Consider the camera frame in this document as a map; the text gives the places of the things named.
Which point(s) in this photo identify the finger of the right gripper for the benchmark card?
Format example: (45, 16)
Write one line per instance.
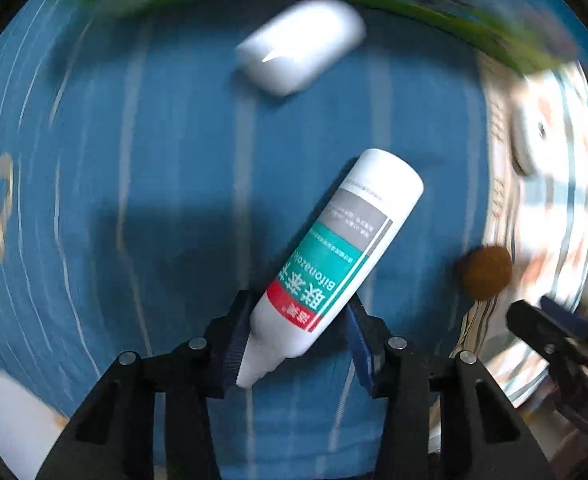
(571, 322)
(539, 331)

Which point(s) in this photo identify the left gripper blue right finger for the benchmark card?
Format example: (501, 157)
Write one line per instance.
(391, 369)

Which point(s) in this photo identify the small white square cap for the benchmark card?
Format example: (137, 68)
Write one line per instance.
(529, 135)

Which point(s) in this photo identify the small white pill bottle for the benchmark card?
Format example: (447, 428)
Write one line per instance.
(290, 51)

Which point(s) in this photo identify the white green spray bottle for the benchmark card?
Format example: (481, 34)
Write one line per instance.
(331, 262)

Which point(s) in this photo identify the plaid checkered blanket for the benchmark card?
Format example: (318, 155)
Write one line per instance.
(541, 220)

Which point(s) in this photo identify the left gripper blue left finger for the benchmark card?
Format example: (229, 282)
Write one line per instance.
(201, 369)

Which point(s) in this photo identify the blue striped bedsheet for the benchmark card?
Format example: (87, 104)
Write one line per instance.
(144, 181)

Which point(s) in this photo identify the brown walnut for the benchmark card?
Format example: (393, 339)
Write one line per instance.
(485, 272)

